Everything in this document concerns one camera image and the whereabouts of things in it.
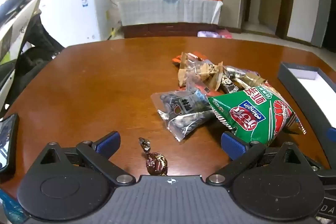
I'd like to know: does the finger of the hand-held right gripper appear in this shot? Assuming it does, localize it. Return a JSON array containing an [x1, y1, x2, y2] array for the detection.
[[325, 127, 336, 144], [306, 157, 336, 182]]

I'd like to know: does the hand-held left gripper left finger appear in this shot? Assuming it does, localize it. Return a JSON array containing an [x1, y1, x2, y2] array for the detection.
[[39, 131, 136, 186]]

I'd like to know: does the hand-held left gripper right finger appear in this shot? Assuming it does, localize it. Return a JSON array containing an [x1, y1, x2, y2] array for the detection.
[[205, 131, 307, 186]]

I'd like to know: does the green snack bag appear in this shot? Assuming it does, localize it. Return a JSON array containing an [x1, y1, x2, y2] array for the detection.
[[207, 84, 307, 147]]

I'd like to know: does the brown foil candy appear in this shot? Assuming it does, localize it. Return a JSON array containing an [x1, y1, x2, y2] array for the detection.
[[138, 137, 168, 176]]

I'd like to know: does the grey cardboard box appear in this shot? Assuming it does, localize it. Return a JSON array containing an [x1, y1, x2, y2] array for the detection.
[[277, 62, 336, 135]]

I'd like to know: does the blue label seed packet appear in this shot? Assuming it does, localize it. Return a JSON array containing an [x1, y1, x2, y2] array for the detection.
[[151, 89, 210, 119]]

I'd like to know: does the brown gold snack packet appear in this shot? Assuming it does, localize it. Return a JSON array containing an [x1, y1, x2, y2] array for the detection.
[[235, 71, 267, 89]]

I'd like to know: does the tan snack packet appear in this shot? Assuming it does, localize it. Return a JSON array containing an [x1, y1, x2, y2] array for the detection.
[[184, 53, 223, 80], [178, 67, 221, 91]]

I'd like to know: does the orange snack packet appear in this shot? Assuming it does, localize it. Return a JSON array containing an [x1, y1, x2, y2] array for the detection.
[[172, 52, 192, 65]]

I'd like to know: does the black smartphone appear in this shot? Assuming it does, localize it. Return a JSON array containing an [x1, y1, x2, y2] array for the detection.
[[0, 113, 20, 174]]

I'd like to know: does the purple slipper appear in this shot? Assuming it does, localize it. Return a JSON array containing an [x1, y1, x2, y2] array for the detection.
[[197, 30, 219, 38]]

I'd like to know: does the blue plastic bag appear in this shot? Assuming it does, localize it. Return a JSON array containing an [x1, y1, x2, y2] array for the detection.
[[0, 189, 28, 224]]

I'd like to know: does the white chest freezer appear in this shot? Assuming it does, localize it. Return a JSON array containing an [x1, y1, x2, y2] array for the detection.
[[39, 0, 109, 47]]

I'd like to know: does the wooden kitchen counter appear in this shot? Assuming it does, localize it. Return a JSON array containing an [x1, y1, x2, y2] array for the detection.
[[260, 0, 282, 30]]

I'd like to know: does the white checked cloth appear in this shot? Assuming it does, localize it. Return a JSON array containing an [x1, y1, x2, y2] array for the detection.
[[117, 0, 223, 26]]

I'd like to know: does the white black scooter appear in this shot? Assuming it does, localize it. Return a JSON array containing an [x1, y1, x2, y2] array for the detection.
[[0, 0, 65, 119]]

